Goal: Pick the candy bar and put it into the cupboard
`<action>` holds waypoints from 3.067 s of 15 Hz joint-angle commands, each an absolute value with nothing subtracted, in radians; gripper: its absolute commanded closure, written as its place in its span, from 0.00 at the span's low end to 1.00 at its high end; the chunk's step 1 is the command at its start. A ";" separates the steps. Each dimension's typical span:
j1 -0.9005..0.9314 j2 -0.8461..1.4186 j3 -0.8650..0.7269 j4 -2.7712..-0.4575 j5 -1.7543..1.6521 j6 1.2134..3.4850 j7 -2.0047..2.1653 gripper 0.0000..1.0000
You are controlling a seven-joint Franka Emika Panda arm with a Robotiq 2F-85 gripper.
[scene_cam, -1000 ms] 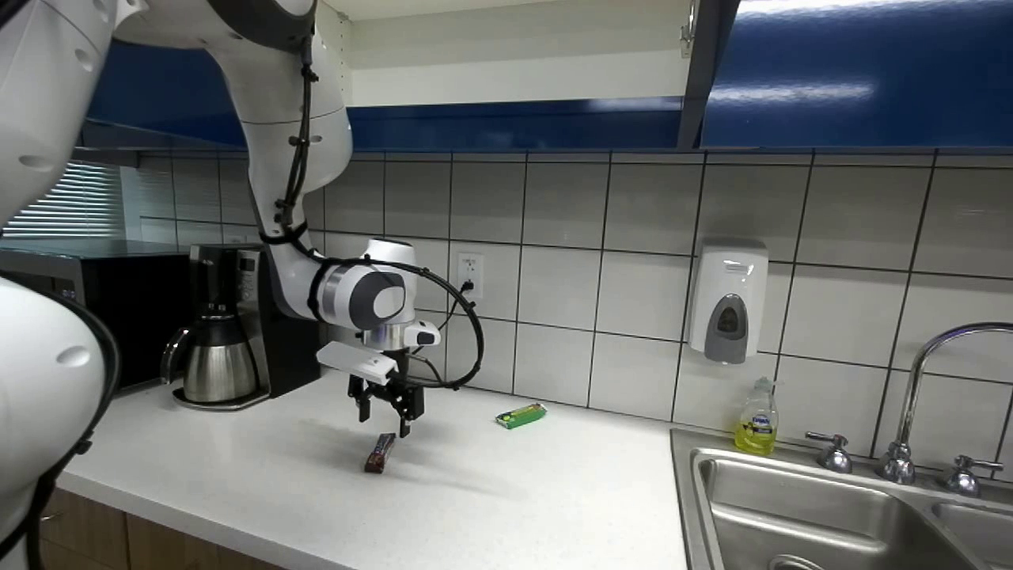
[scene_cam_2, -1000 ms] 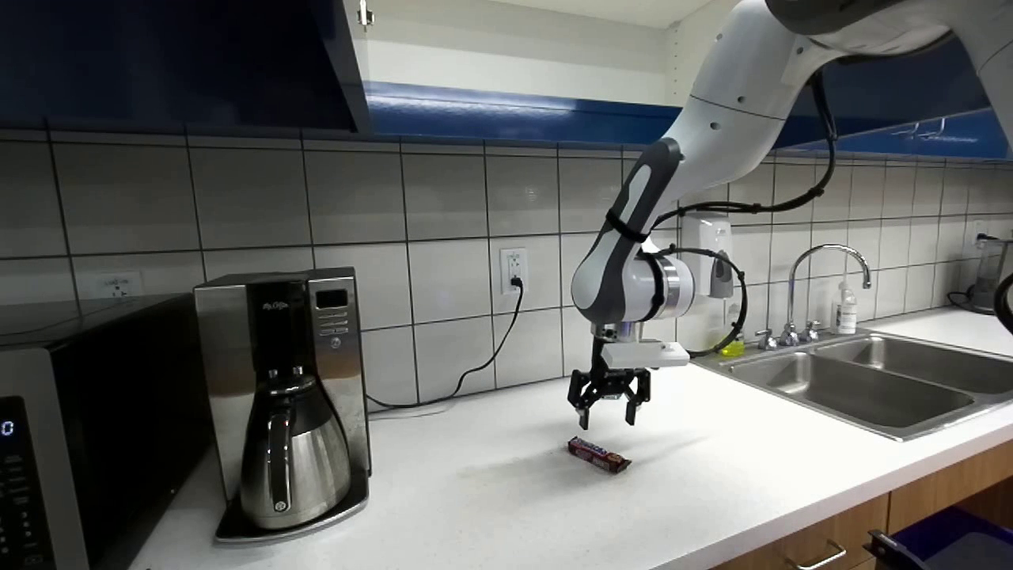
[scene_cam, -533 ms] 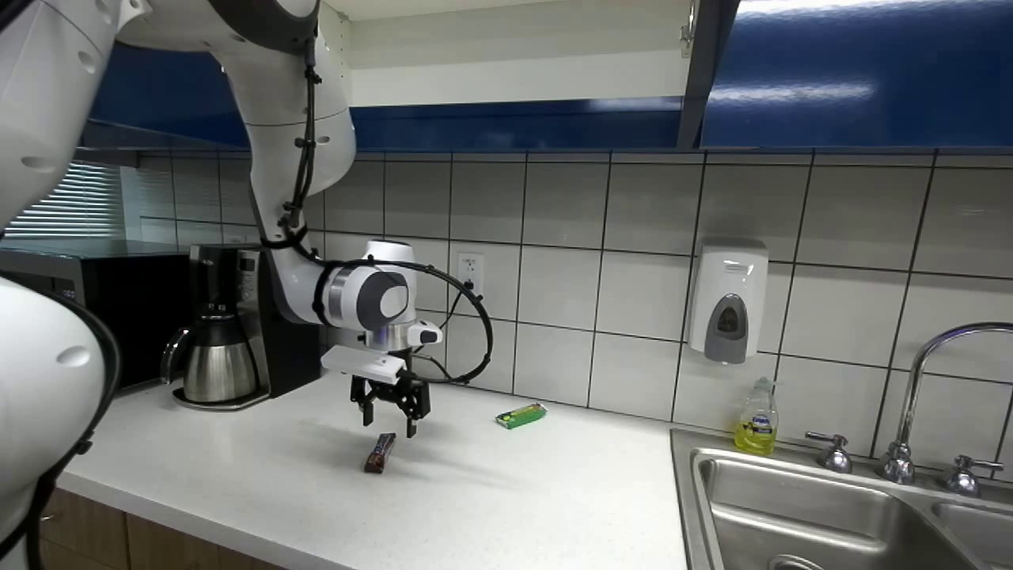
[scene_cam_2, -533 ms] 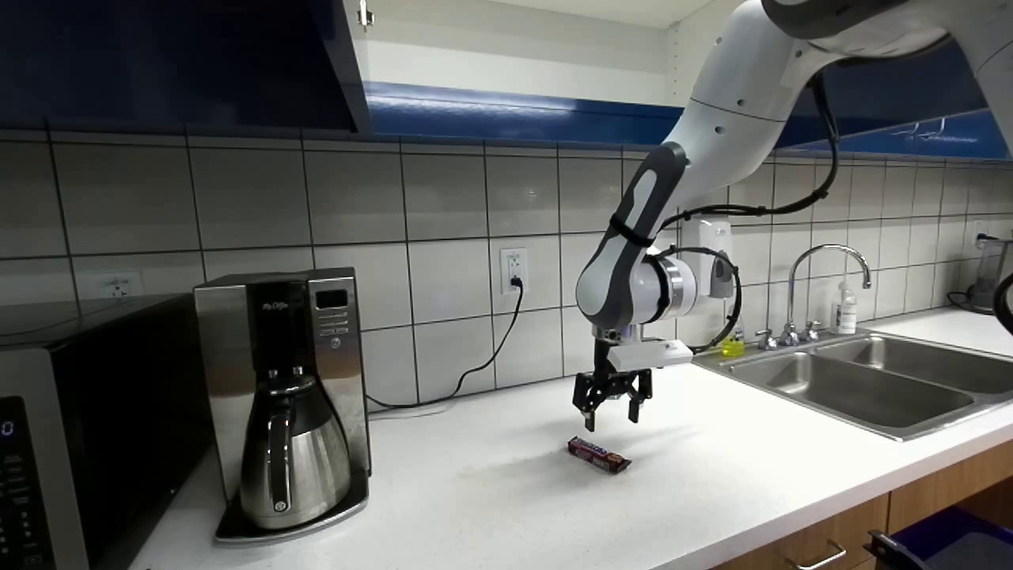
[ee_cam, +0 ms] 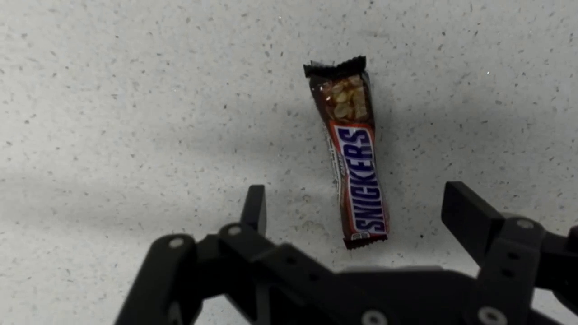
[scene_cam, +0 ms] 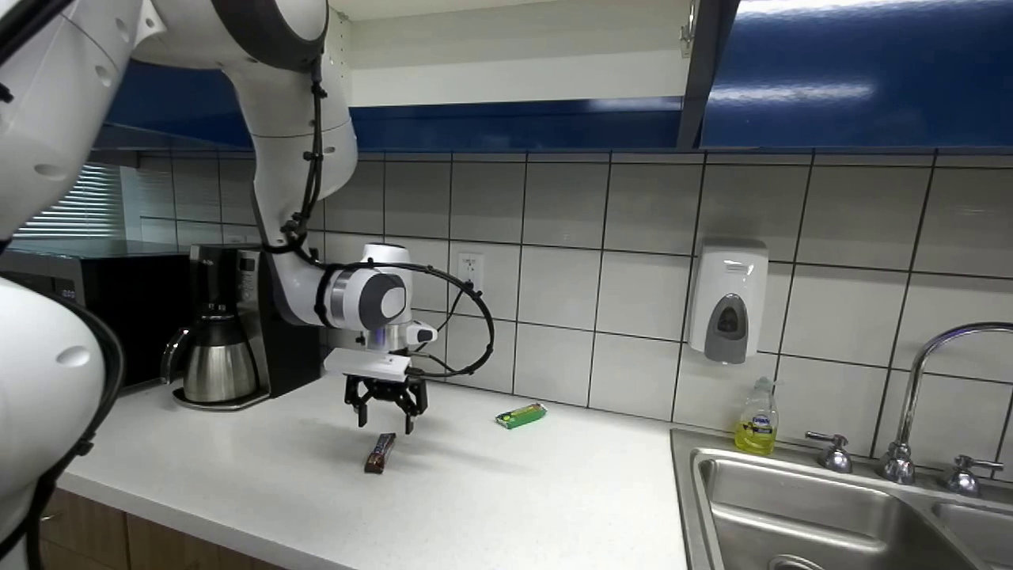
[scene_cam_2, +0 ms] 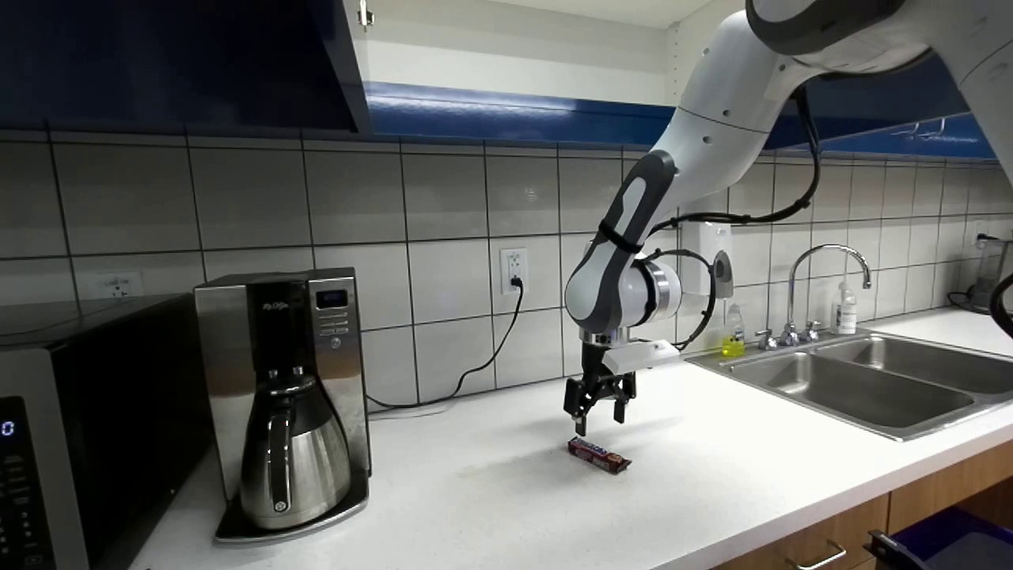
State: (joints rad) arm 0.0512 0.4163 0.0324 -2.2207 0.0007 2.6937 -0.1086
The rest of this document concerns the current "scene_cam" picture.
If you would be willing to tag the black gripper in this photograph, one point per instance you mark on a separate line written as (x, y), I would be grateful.
(383, 389)

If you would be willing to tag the brown candy bar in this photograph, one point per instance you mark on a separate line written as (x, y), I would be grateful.
(382, 454)

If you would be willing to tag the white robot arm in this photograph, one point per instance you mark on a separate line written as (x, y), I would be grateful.
(286, 106)

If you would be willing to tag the blue cupboard door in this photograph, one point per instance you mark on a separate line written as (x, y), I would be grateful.
(856, 106)
(178, 116)

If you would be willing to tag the steel black coffee maker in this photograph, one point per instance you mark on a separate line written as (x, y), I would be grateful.
(286, 359)

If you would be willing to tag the steel coffee carafe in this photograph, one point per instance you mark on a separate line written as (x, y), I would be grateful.
(216, 365)

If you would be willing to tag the black microwave oven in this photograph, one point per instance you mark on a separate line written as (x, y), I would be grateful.
(136, 318)

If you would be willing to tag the wooden base cabinet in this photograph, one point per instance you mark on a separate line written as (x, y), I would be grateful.
(146, 541)

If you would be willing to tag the yellow dish soap bottle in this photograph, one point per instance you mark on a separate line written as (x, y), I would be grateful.
(753, 429)

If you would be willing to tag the stainless steel sink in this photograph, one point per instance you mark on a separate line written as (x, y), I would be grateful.
(823, 518)

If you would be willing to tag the chrome gooseneck faucet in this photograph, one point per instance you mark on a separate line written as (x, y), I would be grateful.
(927, 352)

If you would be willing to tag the white wrist mount plate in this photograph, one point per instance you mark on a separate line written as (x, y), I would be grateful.
(366, 365)

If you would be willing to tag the white wall outlet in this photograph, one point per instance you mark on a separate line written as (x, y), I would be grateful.
(468, 269)

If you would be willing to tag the white wall soap dispenser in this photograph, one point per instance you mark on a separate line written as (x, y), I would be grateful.
(729, 304)

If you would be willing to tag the white interior wall cupboard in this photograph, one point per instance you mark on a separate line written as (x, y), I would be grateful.
(507, 63)

